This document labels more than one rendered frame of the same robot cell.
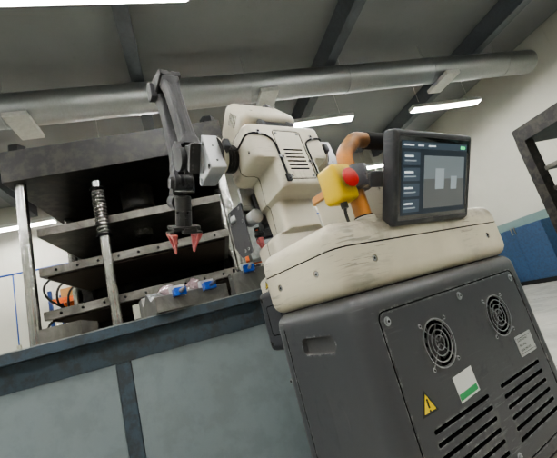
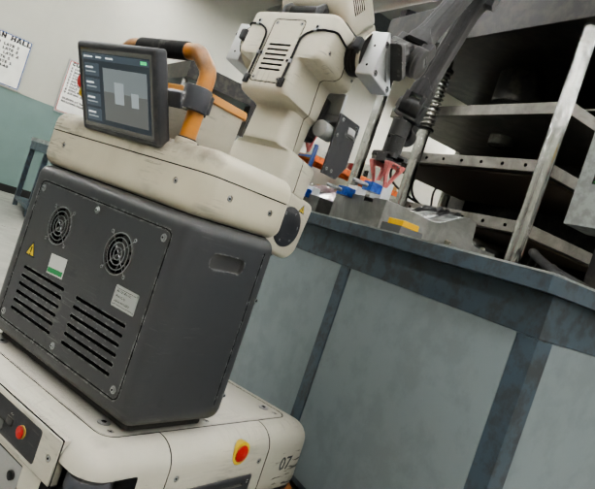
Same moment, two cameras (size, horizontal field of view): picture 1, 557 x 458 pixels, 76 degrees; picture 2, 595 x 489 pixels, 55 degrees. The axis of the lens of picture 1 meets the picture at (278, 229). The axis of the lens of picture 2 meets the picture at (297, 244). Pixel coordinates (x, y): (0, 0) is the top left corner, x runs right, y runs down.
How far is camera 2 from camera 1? 1.67 m
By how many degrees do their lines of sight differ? 72
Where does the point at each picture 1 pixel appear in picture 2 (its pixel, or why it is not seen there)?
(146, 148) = (502, 16)
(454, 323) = (79, 225)
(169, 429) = not seen: hidden behind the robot
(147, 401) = not seen: hidden behind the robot
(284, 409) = (291, 349)
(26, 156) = (405, 24)
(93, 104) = not seen: outside the picture
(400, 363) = (34, 214)
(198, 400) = (263, 292)
